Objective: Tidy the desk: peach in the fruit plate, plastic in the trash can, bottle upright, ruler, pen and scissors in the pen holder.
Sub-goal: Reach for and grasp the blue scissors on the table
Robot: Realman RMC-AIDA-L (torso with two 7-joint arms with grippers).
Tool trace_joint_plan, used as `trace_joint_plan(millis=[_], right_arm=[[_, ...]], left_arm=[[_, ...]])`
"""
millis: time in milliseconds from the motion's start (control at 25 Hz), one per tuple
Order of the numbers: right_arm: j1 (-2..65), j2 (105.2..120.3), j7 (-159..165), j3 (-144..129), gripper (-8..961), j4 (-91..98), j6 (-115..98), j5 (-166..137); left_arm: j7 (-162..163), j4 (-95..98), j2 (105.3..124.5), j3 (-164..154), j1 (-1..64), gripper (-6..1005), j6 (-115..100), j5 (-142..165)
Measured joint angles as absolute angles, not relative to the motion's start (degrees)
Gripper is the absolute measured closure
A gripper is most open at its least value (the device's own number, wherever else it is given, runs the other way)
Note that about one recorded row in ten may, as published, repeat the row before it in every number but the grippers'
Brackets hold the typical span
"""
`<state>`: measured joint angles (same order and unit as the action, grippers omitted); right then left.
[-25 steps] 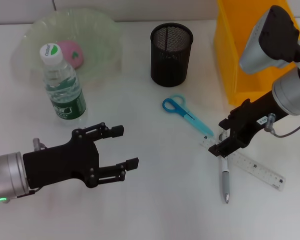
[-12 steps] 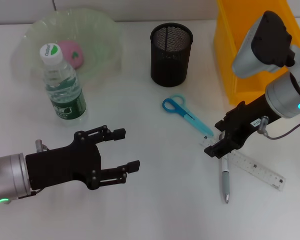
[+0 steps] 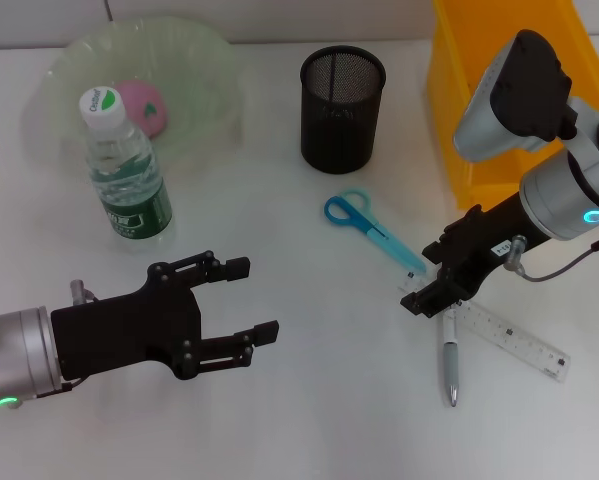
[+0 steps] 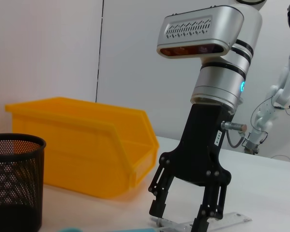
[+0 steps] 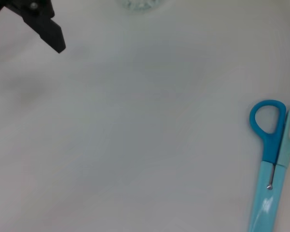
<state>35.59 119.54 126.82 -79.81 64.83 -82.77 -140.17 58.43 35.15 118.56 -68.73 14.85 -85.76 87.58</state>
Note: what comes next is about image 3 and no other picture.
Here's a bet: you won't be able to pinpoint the transparent plastic ruler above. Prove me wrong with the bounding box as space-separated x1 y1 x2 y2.
397 269 572 384

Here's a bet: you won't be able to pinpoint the blue plastic scissors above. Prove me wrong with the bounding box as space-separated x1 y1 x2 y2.
323 188 428 274

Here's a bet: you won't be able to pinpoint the pink toy peach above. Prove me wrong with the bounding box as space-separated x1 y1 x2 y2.
114 80 170 140

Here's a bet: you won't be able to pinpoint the black mesh pen holder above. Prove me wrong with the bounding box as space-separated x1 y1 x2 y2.
299 45 387 175

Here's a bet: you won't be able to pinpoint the white grey ballpoint pen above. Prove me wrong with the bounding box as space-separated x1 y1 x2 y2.
441 307 461 409

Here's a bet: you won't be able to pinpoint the clear green-label water bottle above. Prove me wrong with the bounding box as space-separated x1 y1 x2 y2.
78 85 175 246

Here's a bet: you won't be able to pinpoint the wrist cable with plug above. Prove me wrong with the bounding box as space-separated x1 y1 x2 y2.
36 278 100 401
507 234 599 282

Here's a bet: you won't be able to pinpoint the yellow plastic bin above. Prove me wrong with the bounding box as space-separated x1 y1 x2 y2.
425 0 599 211

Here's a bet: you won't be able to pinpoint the left wrist cable with plug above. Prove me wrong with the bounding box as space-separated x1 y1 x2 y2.
36 278 100 401

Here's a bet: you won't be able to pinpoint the right wrist cable with plug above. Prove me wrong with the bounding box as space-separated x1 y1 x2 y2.
507 234 599 282

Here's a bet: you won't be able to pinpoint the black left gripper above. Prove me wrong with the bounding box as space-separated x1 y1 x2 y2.
51 249 280 380

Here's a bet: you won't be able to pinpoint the green glass fruit plate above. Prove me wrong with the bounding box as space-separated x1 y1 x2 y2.
21 18 248 176

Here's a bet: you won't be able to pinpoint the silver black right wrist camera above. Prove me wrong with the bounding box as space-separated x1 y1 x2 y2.
452 29 580 162

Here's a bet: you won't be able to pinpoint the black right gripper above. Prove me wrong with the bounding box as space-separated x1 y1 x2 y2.
400 192 550 319

